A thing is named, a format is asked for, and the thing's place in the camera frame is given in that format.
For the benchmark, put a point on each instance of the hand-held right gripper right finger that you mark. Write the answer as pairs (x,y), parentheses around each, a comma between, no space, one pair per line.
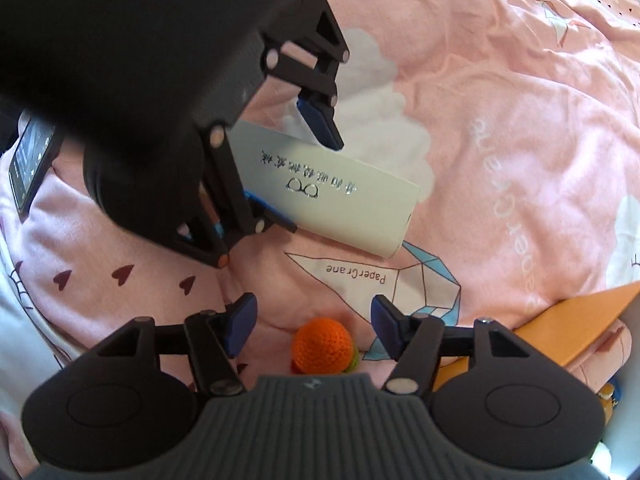
(387,327)

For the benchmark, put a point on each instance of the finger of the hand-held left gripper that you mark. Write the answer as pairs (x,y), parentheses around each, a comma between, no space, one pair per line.
(320,122)
(235,185)

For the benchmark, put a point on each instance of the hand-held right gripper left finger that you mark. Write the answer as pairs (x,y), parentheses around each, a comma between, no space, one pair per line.
(241,325)

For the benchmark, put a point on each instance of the orange crochet ball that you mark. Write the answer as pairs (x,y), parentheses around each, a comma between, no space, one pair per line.
(322,345)

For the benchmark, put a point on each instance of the white glasses case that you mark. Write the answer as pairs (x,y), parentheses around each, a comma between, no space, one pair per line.
(350,200)

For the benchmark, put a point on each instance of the orange cardboard box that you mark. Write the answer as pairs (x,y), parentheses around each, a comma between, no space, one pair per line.
(575,325)

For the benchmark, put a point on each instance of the smartphone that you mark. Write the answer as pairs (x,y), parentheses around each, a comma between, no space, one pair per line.
(30,165)

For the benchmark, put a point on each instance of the pink printed blanket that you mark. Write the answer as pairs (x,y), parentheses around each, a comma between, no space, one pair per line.
(500,85)

